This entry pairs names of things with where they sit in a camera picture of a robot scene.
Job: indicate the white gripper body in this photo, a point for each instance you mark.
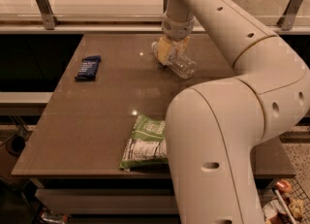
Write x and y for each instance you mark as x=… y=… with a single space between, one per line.
x=176 y=27

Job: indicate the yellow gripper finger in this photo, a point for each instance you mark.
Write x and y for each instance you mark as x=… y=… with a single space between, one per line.
x=182 y=44
x=166 y=50

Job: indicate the clear plastic water bottle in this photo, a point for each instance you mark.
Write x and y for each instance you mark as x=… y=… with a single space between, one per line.
x=181 y=63

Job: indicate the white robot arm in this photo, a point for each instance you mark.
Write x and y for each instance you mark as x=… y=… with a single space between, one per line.
x=211 y=127

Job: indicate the blue snack bar wrapper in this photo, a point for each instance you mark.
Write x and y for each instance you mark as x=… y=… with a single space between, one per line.
x=88 y=68

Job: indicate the green chip bag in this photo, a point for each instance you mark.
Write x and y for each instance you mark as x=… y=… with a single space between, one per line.
x=146 y=145

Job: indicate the black round object on floor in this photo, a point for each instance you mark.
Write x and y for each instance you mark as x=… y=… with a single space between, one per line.
x=15 y=145

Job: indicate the right metal railing bracket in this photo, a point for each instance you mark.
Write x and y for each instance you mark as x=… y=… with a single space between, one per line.
x=287 y=19

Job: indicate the left metal railing bracket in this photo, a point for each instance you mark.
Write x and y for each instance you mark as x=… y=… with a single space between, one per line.
x=47 y=15

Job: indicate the wire basket with items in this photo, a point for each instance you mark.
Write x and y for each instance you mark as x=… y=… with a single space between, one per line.
x=287 y=204

